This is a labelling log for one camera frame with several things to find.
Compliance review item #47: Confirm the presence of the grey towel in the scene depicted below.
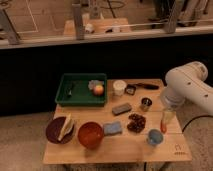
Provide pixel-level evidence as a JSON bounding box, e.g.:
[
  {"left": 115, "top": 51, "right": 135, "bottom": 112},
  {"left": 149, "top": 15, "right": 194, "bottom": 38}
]
[{"left": 88, "top": 80, "right": 104, "bottom": 90}]

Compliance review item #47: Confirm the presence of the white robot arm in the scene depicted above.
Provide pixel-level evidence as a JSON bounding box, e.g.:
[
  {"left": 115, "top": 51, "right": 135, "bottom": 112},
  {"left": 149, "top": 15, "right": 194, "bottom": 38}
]
[{"left": 160, "top": 61, "right": 213, "bottom": 115}]

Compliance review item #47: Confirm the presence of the light blue mug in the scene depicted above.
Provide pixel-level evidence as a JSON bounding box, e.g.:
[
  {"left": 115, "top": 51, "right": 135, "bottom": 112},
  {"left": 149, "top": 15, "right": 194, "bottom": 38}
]
[{"left": 147, "top": 129, "right": 164, "bottom": 146}]

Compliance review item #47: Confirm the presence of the small metal cup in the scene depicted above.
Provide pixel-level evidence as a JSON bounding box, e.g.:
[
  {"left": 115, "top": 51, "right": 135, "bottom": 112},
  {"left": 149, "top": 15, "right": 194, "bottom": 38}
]
[{"left": 141, "top": 97, "right": 152, "bottom": 112}]

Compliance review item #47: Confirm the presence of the grey rectangular block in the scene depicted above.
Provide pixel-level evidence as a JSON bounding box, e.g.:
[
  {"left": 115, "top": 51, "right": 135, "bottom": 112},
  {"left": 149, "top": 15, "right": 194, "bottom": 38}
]
[{"left": 112, "top": 103, "right": 132, "bottom": 116}]

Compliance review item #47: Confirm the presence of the small black square container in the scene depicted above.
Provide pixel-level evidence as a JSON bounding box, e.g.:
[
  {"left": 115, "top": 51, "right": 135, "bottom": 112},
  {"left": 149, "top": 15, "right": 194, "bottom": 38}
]
[{"left": 125, "top": 84, "right": 136, "bottom": 95}]

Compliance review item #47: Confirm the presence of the blue sponge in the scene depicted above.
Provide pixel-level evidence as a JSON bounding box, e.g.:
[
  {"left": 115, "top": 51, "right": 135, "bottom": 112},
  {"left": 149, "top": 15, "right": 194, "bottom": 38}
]
[{"left": 103, "top": 121, "right": 122, "bottom": 135}]

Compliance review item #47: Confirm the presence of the white cup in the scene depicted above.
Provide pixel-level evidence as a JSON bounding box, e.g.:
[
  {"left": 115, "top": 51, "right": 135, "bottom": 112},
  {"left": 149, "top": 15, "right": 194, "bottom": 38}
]
[{"left": 113, "top": 80, "right": 127, "bottom": 96}]

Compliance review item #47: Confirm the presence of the red yellow apple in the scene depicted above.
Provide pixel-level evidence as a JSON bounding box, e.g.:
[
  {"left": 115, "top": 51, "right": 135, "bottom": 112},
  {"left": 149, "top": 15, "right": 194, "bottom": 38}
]
[{"left": 93, "top": 85, "right": 104, "bottom": 96}]

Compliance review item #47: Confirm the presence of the orange red bowl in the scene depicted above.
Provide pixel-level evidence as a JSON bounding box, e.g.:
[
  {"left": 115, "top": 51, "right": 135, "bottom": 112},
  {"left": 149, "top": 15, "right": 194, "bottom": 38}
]
[{"left": 78, "top": 122, "right": 104, "bottom": 149}]

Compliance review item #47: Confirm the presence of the green plastic tray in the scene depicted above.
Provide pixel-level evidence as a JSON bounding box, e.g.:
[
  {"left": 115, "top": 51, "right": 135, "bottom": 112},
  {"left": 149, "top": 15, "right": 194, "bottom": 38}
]
[{"left": 55, "top": 73, "right": 107, "bottom": 107}]

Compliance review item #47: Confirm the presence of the yellow banana slice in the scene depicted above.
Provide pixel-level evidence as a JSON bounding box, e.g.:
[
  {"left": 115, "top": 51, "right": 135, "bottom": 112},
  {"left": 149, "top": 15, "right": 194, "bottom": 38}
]
[{"left": 58, "top": 114, "right": 74, "bottom": 141}]

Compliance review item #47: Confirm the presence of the black object in tray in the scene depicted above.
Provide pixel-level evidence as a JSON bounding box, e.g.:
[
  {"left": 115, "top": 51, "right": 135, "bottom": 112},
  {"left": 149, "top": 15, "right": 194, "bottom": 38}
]
[{"left": 66, "top": 83, "right": 74, "bottom": 97}]

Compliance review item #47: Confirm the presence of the dark brown plate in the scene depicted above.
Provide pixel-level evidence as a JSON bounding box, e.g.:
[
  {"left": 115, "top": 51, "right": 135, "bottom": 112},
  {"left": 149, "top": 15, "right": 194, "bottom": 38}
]
[{"left": 45, "top": 117, "right": 75, "bottom": 144}]

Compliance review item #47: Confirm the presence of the black cable on floor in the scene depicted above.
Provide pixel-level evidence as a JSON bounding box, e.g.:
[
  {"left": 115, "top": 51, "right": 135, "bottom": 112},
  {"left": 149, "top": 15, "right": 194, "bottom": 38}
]
[{"left": 181, "top": 114, "right": 213, "bottom": 133}]

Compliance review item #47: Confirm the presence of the black handled knife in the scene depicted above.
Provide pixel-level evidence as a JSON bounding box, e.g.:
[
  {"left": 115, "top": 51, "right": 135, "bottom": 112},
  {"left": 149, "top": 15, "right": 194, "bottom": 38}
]
[{"left": 133, "top": 83, "right": 159, "bottom": 90}]

